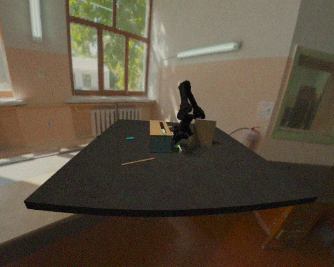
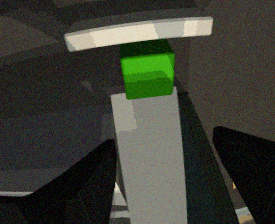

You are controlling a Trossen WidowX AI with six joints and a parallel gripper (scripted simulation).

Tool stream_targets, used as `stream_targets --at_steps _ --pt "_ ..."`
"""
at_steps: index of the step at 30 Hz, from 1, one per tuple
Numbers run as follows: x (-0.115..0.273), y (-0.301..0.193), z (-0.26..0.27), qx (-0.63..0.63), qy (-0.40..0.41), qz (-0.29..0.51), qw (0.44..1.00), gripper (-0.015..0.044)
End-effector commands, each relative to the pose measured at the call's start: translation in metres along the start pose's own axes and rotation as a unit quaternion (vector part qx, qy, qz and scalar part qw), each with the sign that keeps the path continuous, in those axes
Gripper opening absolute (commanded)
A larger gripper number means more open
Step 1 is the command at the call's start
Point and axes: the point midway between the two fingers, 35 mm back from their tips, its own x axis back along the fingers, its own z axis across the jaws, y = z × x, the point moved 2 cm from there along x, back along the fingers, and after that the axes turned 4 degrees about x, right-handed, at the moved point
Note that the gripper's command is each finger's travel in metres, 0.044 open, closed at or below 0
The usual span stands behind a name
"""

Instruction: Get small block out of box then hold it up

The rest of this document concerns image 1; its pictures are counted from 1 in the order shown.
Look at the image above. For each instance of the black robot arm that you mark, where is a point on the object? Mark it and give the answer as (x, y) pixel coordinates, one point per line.
(185, 107)

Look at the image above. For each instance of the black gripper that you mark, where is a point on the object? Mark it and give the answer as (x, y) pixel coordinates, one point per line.
(179, 132)

